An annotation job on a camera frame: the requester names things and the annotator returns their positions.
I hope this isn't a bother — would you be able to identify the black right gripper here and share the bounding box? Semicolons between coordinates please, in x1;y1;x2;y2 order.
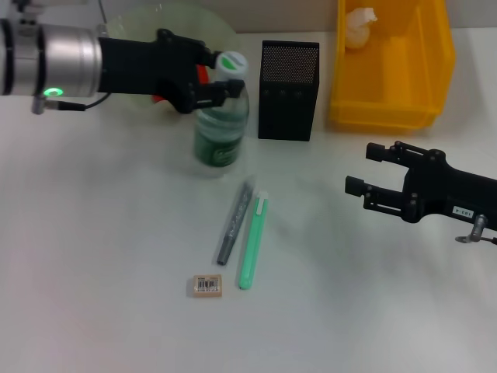
343;140;497;235

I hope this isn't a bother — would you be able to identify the black mesh pen holder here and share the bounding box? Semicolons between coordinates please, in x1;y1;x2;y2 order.
257;40;321;142

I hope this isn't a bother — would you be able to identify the yellow plastic bin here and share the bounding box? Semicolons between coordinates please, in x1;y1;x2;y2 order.
325;0;457;135

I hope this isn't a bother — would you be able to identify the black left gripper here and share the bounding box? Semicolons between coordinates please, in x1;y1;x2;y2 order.
98;28;247;114

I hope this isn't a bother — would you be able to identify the pale green glass fruit plate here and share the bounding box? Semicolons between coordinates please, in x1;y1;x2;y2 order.
103;5;239;118

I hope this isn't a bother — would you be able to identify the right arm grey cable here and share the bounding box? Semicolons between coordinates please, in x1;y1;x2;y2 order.
454;214;497;247

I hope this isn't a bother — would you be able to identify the grey pen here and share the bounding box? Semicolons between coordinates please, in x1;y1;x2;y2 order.
215;176;258;267

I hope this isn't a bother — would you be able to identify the white paper ball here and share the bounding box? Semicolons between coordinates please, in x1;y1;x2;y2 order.
344;6;379;51

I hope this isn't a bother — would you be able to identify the beige eraser with barcode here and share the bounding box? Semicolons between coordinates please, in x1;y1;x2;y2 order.
192;273;224;300

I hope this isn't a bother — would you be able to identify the clear bottle green label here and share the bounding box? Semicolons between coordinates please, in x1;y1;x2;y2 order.
193;50;251;179

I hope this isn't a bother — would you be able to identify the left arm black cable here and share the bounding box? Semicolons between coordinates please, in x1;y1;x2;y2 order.
30;90;113;117

